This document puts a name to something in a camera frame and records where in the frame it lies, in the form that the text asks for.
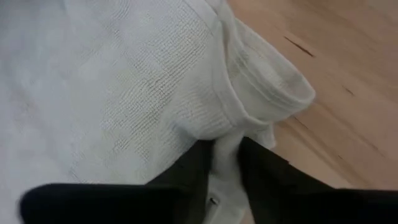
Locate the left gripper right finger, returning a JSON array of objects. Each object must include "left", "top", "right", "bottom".
[{"left": 238, "top": 136, "right": 398, "bottom": 224}]

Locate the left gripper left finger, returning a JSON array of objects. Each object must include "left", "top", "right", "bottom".
[{"left": 18, "top": 139, "right": 216, "bottom": 224}]

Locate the white towel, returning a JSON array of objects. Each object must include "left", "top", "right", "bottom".
[{"left": 0, "top": 0, "right": 317, "bottom": 224}]

